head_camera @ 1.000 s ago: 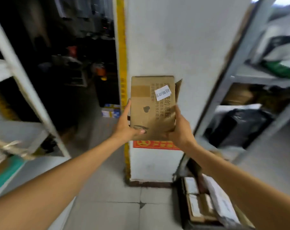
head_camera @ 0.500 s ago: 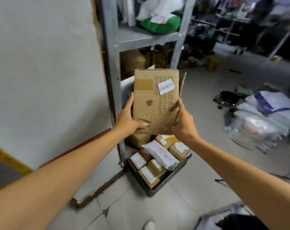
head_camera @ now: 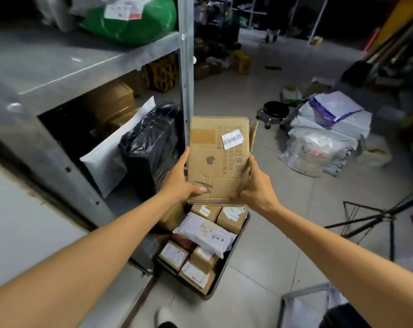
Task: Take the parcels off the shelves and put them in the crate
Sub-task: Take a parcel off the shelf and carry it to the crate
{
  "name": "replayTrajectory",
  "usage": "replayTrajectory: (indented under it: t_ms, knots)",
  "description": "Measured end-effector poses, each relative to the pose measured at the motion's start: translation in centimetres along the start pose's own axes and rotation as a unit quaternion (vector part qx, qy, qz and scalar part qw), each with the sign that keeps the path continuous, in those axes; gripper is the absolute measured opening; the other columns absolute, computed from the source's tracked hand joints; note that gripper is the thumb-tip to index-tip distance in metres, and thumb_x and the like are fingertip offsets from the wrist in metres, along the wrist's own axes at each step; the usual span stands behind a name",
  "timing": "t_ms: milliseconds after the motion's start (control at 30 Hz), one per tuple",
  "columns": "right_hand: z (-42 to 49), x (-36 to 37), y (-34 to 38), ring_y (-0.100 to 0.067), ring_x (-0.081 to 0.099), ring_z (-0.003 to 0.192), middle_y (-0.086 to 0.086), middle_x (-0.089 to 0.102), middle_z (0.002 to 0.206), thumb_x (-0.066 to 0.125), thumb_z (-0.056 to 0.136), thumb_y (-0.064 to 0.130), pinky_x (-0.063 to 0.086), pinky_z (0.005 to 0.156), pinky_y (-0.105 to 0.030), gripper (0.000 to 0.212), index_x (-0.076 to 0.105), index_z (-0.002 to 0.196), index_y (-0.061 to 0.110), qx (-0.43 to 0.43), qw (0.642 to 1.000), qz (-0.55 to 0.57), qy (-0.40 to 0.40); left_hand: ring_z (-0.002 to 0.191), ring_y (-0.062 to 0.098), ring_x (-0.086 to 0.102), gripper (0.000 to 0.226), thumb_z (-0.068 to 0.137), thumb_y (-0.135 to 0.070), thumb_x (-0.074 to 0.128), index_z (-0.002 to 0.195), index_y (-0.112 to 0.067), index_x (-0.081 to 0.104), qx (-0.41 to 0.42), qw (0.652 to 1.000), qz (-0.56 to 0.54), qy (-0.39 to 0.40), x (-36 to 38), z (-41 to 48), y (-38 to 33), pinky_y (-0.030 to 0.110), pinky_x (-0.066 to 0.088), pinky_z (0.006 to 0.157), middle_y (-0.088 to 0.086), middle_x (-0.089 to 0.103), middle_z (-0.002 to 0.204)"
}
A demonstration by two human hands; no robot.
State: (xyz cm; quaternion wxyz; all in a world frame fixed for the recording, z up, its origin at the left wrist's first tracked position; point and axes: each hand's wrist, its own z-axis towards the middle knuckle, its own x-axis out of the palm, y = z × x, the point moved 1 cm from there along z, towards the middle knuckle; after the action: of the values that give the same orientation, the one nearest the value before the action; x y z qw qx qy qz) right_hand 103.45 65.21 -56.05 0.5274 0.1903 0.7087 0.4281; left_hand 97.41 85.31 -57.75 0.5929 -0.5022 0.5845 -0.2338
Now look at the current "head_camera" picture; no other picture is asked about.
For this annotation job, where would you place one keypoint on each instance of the person's left hand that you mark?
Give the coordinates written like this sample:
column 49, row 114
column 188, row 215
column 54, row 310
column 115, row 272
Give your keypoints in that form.
column 179, row 182

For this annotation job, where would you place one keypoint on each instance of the person's right hand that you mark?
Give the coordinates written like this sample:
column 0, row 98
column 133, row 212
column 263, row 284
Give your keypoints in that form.
column 257, row 192

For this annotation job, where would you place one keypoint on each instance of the person's right thumb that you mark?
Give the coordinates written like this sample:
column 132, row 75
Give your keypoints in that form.
column 255, row 169

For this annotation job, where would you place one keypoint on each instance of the person's left thumb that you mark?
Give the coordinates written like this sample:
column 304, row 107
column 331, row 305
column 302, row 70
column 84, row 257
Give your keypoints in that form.
column 185, row 163

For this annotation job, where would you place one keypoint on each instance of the brown cardboard box white sticker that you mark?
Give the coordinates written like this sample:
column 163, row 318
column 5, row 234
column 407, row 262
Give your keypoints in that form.
column 216, row 160

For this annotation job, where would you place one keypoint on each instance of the person's right forearm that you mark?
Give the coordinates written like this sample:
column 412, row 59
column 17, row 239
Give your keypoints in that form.
column 346, row 266

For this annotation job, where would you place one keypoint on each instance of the person's left forearm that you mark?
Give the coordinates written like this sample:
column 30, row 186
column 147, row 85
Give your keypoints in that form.
column 80, row 259

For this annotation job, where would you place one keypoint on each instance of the black plastic parcel bag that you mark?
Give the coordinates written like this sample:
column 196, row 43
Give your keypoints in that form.
column 151, row 146

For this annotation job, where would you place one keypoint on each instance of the small brown labelled parcel box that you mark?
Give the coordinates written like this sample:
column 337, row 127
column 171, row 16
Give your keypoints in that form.
column 173, row 254
column 203, row 257
column 232, row 218
column 196, row 276
column 205, row 211

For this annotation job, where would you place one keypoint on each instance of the brown parcel box beside crate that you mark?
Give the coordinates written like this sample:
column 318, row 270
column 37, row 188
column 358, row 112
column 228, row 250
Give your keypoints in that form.
column 172, row 216

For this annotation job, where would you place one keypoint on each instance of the black round wheeled stool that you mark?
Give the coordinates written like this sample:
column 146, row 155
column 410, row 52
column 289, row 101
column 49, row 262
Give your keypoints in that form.
column 273, row 112

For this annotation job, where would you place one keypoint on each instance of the clear plastic printed bag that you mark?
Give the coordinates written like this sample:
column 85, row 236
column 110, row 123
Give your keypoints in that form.
column 312, row 151

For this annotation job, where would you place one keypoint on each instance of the white soft mailer parcel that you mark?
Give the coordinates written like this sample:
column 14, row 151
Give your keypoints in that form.
column 206, row 233

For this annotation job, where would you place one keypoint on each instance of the white flat mailer bag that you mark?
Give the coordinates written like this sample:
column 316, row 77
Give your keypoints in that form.
column 107, row 160

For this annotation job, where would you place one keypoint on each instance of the green white small box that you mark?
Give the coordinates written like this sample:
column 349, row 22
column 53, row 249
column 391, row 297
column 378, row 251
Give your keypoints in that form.
column 291, row 94

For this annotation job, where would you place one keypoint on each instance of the yellow black patterned box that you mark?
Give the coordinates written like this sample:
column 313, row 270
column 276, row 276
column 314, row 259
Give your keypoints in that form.
column 160, row 73

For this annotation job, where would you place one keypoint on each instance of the pile of grey mailer bags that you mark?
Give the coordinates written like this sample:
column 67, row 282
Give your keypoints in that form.
column 343, row 133

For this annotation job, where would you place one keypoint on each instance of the brown cardboard box on shelf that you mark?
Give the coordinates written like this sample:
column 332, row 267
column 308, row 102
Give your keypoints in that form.
column 110, row 102

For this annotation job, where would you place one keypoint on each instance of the purple and white mailer bag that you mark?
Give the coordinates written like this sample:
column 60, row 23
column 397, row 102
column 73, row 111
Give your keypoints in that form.
column 332, row 107

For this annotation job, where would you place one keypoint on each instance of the black plastic crate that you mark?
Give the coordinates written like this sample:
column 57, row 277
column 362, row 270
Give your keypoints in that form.
column 223, row 266

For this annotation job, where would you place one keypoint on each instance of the yellow cardboard box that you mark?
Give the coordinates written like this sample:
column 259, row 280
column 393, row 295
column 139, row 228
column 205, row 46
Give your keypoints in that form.
column 241, row 61

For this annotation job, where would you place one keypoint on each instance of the white small plastic bag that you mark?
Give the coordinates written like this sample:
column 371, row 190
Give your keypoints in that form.
column 374, row 150

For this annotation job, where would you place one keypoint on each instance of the black folded metal stand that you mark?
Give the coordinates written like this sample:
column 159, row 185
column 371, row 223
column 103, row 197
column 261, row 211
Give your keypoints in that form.
column 373, row 218

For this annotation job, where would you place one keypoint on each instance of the grey metal shelving unit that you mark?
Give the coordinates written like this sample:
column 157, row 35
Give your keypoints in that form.
column 73, row 99

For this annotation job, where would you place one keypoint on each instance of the green plastic parcel bag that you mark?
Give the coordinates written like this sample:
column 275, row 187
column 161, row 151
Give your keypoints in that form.
column 138, row 22

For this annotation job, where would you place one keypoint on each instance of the person's white shoe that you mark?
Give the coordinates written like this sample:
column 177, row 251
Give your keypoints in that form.
column 165, row 317

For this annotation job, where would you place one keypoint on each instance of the grey mailer bag with frame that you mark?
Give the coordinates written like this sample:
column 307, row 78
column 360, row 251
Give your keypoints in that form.
column 305, row 307

